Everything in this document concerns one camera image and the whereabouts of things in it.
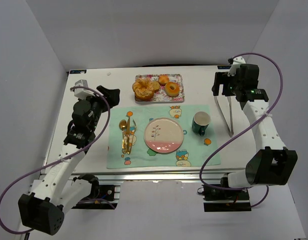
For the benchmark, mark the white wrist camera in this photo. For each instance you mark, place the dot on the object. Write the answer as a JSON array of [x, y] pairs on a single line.
[[82, 93], [235, 63]]

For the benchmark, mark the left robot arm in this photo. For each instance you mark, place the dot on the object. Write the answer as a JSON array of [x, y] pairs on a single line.
[[45, 207]]

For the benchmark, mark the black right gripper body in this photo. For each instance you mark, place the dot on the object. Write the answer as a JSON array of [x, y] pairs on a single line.
[[223, 90]]

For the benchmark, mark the gold spoon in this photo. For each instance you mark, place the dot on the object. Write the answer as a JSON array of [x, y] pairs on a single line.
[[122, 126]]

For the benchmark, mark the dark green mug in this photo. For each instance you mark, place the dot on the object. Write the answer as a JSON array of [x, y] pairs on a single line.
[[200, 122]]

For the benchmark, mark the gold knife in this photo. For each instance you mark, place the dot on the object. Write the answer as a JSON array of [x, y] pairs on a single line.
[[127, 134]]

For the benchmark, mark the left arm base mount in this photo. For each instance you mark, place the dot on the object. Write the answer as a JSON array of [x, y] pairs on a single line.
[[100, 196]]

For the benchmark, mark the metal tongs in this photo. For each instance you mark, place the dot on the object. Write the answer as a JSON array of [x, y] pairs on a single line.
[[229, 127]]

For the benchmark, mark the pink white ceramic plate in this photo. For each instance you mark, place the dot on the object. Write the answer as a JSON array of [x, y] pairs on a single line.
[[163, 135]]

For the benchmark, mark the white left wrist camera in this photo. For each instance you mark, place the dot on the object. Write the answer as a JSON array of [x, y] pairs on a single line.
[[82, 93]]

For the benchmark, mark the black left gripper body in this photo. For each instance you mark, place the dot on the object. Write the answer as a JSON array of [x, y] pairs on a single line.
[[102, 100]]

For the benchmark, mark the large crumbly ring bread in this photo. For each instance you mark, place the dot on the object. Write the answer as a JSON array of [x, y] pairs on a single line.
[[144, 89]]

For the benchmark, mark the glazed orange donut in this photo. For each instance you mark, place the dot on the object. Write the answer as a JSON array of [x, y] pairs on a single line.
[[172, 89]]

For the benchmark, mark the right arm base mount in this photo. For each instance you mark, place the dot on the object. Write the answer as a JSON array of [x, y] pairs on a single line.
[[216, 201]]

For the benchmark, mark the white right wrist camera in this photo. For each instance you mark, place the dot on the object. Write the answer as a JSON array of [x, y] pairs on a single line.
[[235, 63]]

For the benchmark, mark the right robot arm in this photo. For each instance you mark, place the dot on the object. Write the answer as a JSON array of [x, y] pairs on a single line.
[[273, 162]]

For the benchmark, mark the mint cartoon placemat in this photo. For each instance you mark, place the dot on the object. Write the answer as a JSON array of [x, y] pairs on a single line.
[[194, 150]]

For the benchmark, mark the small round bun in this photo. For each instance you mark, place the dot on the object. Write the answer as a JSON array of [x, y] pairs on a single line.
[[163, 80]]

